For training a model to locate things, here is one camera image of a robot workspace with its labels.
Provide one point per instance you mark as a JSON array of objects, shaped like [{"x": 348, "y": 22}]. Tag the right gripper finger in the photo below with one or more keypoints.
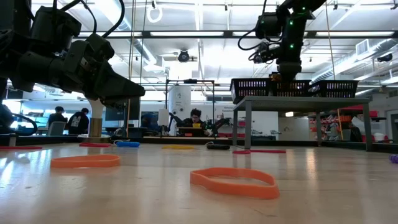
[{"x": 289, "y": 71}]

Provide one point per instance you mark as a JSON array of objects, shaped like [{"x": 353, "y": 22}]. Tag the Crayola crayon box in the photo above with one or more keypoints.
[{"x": 275, "y": 77}]

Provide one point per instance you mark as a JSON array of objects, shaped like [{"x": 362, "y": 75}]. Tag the black slotted plastic basket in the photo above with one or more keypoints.
[
  {"x": 248, "y": 90},
  {"x": 295, "y": 90},
  {"x": 335, "y": 88}
]

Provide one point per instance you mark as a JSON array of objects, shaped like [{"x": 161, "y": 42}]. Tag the black background robot arm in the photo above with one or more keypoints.
[
  {"x": 217, "y": 126},
  {"x": 175, "y": 118}
]

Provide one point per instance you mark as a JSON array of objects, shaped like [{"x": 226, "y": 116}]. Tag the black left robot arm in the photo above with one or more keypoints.
[{"x": 53, "y": 25}]

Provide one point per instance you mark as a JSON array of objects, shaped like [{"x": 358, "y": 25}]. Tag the black monitor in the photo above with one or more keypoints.
[{"x": 118, "y": 113}]

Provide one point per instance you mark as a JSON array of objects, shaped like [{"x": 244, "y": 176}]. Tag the white bulb brass lamp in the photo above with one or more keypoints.
[{"x": 95, "y": 127}]

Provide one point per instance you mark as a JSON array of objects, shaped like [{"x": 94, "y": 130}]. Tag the person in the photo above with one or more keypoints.
[
  {"x": 57, "y": 118},
  {"x": 150, "y": 122},
  {"x": 79, "y": 123},
  {"x": 194, "y": 119}
]

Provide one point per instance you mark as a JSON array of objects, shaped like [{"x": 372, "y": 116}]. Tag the red rubber band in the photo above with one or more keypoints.
[
  {"x": 267, "y": 151},
  {"x": 93, "y": 145},
  {"x": 18, "y": 147}
]

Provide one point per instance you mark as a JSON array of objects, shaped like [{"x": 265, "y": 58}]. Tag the white LED light bar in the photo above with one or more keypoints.
[
  {"x": 133, "y": 33},
  {"x": 357, "y": 33},
  {"x": 242, "y": 33},
  {"x": 186, "y": 33}
]

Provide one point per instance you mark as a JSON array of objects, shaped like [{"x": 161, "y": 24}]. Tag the white paper sheet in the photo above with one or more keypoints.
[{"x": 163, "y": 117}]

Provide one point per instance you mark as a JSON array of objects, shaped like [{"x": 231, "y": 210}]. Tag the white column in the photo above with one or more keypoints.
[{"x": 179, "y": 99}]

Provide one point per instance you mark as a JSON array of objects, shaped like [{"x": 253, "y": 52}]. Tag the orange rubber band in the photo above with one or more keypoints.
[
  {"x": 233, "y": 189},
  {"x": 84, "y": 163}
]

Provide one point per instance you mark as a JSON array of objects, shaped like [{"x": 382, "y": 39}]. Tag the grey metal shelf riser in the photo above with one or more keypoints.
[{"x": 248, "y": 124}]

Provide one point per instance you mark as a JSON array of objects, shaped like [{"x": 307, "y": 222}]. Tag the yellow pole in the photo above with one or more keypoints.
[{"x": 340, "y": 124}]

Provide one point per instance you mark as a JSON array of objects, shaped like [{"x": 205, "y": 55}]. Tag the red storage bin shelf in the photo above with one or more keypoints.
[{"x": 354, "y": 107}]

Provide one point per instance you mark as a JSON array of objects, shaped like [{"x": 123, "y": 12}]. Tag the yellow rubber band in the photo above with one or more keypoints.
[{"x": 178, "y": 147}]

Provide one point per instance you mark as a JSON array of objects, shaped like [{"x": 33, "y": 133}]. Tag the black ceiling fixture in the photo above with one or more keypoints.
[{"x": 385, "y": 57}]

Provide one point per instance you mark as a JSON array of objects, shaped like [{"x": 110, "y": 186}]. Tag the white bucket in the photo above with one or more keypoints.
[{"x": 378, "y": 137}]

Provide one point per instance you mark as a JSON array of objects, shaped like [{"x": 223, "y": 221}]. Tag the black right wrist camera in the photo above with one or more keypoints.
[{"x": 268, "y": 25}]

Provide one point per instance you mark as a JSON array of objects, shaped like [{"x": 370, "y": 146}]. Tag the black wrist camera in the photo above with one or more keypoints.
[
  {"x": 268, "y": 25},
  {"x": 99, "y": 46}
]

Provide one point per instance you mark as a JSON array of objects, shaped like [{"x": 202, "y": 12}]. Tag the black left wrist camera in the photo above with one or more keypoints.
[{"x": 99, "y": 46}]

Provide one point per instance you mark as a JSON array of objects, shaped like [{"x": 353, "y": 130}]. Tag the silver ventilation duct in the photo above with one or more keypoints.
[
  {"x": 138, "y": 46},
  {"x": 382, "y": 45}
]

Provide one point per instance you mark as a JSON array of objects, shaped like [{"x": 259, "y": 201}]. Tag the black overhead frame beam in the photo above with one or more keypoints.
[{"x": 145, "y": 34}]

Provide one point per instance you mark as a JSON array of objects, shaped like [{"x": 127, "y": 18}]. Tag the black table frame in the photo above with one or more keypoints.
[{"x": 46, "y": 140}]

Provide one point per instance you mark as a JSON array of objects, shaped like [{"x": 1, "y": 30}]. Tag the black background rig frame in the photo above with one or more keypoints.
[{"x": 189, "y": 81}]

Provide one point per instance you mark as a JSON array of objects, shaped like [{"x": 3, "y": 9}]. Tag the black overhead camera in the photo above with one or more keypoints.
[{"x": 183, "y": 56}]

